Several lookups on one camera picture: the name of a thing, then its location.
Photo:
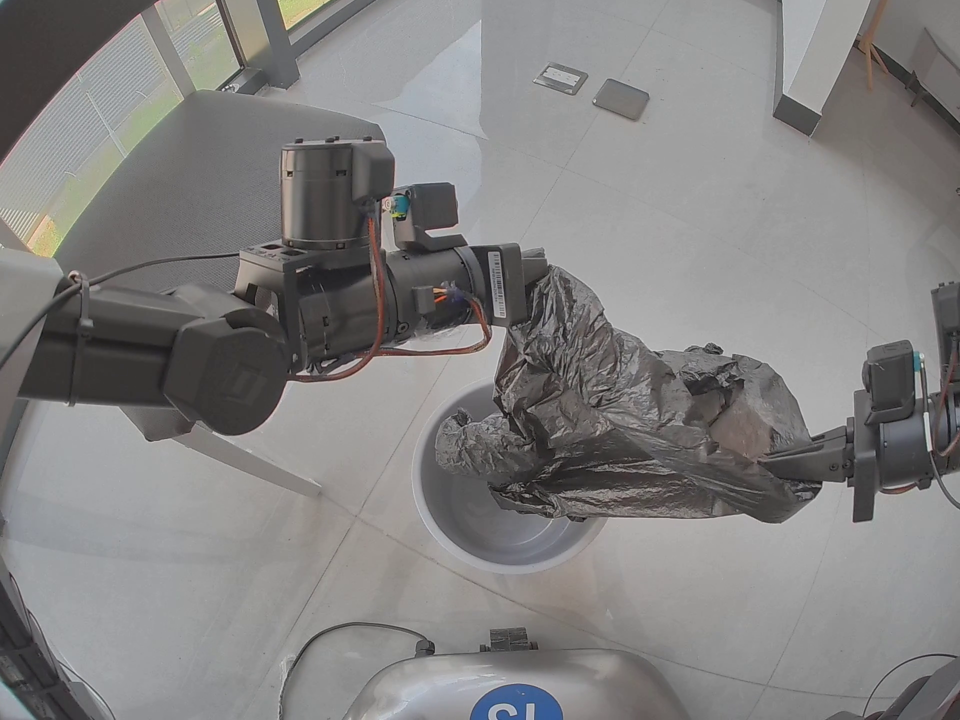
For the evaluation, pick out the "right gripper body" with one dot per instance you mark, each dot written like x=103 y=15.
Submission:
x=900 y=454

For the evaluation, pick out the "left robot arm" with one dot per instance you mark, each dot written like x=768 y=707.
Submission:
x=150 y=342

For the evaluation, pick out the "black plastic bag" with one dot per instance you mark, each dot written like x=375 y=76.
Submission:
x=600 y=402

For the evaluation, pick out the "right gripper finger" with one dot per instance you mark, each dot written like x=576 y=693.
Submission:
x=817 y=471
x=825 y=448

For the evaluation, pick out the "white chair with grey seat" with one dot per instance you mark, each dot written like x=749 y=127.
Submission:
x=187 y=177

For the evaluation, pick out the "white trash bin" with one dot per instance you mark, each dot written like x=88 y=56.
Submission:
x=465 y=529

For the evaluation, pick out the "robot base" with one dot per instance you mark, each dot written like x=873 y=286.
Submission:
x=450 y=687

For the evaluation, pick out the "window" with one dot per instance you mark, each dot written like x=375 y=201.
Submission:
x=255 y=12

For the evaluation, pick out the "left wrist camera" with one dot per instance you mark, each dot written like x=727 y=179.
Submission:
x=431 y=207

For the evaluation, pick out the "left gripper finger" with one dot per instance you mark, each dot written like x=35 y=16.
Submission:
x=535 y=265

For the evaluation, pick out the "crumpled black plastic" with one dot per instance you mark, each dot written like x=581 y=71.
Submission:
x=709 y=351

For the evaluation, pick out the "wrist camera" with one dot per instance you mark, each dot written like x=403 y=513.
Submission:
x=431 y=207
x=889 y=379

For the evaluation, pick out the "wooden stand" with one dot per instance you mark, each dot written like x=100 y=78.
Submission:
x=879 y=19

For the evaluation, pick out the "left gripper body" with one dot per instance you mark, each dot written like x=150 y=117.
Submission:
x=435 y=286

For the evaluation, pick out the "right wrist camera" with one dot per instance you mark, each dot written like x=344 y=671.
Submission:
x=889 y=379

